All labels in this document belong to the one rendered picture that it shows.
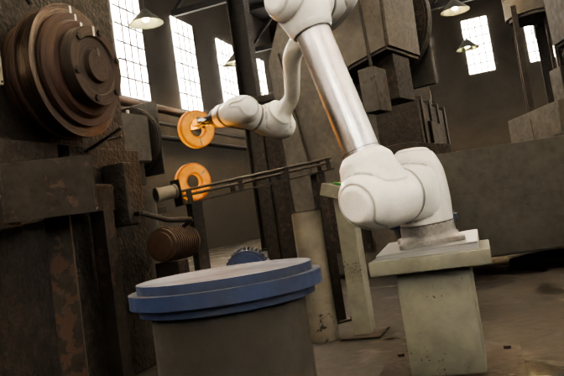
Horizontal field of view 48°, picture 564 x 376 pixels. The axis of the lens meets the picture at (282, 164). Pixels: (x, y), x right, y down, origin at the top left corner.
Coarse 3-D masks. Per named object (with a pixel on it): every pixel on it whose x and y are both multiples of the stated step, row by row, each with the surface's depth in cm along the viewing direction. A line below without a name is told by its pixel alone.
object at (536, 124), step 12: (540, 108) 524; (552, 108) 503; (516, 120) 580; (528, 120) 552; (540, 120) 527; (552, 120) 505; (516, 132) 582; (528, 132) 556; (540, 132) 530; (552, 132) 508
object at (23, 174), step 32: (32, 160) 148; (64, 160) 150; (32, 192) 147; (64, 192) 149; (96, 192) 176; (64, 224) 160; (64, 256) 159; (64, 288) 158; (64, 320) 157; (64, 352) 156
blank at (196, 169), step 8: (184, 168) 258; (192, 168) 260; (200, 168) 262; (176, 176) 257; (184, 176) 258; (200, 176) 262; (208, 176) 264; (184, 184) 257; (200, 184) 262; (184, 192) 257
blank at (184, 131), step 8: (192, 112) 254; (200, 112) 256; (184, 120) 251; (192, 120) 253; (184, 128) 251; (208, 128) 257; (184, 136) 250; (192, 136) 253; (200, 136) 255; (208, 136) 257; (192, 144) 252; (200, 144) 254
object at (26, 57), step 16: (32, 16) 211; (48, 16) 212; (80, 16) 229; (32, 32) 203; (16, 48) 204; (32, 48) 202; (16, 64) 203; (32, 64) 201; (32, 80) 201; (32, 96) 204; (48, 96) 205; (48, 112) 206; (112, 112) 238; (64, 128) 211; (80, 128) 218; (96, 128) 227
